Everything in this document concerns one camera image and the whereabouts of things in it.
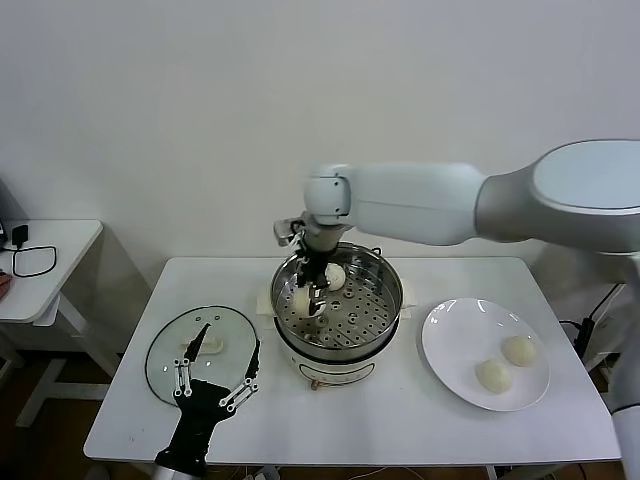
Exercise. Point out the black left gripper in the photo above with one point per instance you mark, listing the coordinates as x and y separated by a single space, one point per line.
200 410

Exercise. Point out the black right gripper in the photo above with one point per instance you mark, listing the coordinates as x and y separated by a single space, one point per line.
315 267

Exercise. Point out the white steamed baozi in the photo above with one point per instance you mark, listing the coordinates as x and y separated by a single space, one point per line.
494 376
336 277
300 303
520 351

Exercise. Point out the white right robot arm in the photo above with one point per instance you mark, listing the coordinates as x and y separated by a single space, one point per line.
425 210

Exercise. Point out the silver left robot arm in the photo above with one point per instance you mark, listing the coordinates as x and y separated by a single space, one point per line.
177 470

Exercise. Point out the stainless steel steamer basket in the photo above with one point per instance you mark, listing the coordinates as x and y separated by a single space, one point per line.
370 300

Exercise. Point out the white electric cooking pot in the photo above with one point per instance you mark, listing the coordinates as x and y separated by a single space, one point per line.
330 372

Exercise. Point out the round white plate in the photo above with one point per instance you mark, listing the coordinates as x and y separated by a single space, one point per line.
450 350

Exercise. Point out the white side table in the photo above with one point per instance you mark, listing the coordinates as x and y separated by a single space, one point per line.
60 260

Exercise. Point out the small red item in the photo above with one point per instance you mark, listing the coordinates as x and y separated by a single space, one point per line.
4 287

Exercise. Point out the black power adapter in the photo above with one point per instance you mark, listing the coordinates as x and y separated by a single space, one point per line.
20 237

